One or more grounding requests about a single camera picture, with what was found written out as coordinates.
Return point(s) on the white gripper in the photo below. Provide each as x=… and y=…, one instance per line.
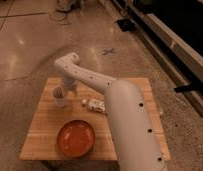
x=69, y=87

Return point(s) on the white ceramic cup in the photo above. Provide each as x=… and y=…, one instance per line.
x=59, y=97

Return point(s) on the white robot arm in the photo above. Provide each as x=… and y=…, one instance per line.
x=134, y=139

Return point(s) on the orange ceramic bowl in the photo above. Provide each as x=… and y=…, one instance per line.
x=76, y=138

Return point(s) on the wooden table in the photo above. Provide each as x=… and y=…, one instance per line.
x=41, y=139

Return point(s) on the black floor plate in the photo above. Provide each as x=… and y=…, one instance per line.
x=125, y=24

